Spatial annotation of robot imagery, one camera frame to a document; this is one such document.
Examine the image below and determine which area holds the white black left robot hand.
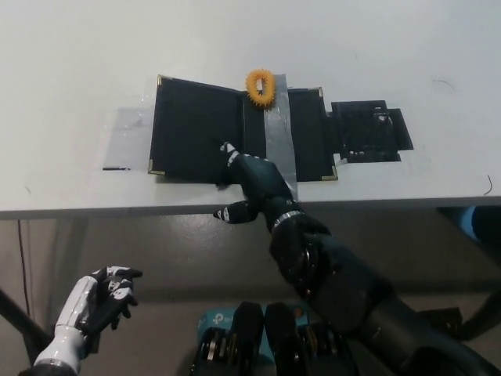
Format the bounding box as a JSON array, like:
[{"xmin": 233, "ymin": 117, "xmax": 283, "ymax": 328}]
[{"xmin": 53, "ymin": 266, "xmax": 144, "ymax": 339}]

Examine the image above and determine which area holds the long silver duct tape strip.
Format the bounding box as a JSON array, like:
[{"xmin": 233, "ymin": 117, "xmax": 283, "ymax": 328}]
[{"xmin": 262, "ymin": 72, "xmax": 301, "ymax": 199}]

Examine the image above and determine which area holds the black table leg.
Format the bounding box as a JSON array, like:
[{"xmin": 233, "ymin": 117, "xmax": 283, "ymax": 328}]
[
  {"xmin": 460, "ymin": 288, "xmax": 501, "ymax": 342},
  {"xmin": 0, "ymin": 287, "xmax": 42, "ymax": 356}
]

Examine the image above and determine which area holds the blue and black chair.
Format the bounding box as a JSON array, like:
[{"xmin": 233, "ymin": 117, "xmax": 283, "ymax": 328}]
[{"xmin": 437, "ymin": 205, "xmax": 501, "ymax": 254}]

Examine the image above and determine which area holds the teal TP-Link box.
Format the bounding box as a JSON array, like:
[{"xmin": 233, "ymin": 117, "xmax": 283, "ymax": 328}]
[{"xmin": 196, "ymin": 306, "xmax": 314, "ymax": 356}]

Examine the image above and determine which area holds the black USC diary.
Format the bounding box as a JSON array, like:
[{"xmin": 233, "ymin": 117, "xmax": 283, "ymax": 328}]
[{"xmin": 147, "ymin": 74, "xmax": 340, "ymax": 186}]

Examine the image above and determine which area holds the black floor tape patch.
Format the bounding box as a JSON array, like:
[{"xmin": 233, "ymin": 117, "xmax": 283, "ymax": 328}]
[{"xmin": 419, "ymin": 307, "xmax": 463, "ymax": 327}]

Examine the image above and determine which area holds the clear plastic sheet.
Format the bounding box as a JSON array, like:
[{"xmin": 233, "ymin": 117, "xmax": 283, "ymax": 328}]
[{"xmin": 101, "ymin": 76, "xmax": 158, "ymax": 172}]

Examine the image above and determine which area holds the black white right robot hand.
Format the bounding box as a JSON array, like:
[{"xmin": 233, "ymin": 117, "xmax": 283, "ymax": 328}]
[{"xmin": 212, "ymin": 141, "xmax": 305, "ymax": 230}]

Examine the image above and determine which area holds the thin black cable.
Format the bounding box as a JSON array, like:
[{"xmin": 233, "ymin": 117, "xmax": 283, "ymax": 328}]
[{"xmin": 16, "ymin": 219, "xmax": 32, "ymax": 316}]

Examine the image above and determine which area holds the black printed fixture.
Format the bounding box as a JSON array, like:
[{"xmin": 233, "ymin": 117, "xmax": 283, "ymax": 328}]
[{"xmin": 326, "ymin": 99, "xmax": 416, "ymax": 164}]

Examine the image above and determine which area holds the orange spiky ring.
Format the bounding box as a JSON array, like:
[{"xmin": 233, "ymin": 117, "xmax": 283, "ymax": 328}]
[{"xmin": 243, "ymin": 68, "xmax": 279, "ymax": 110}]

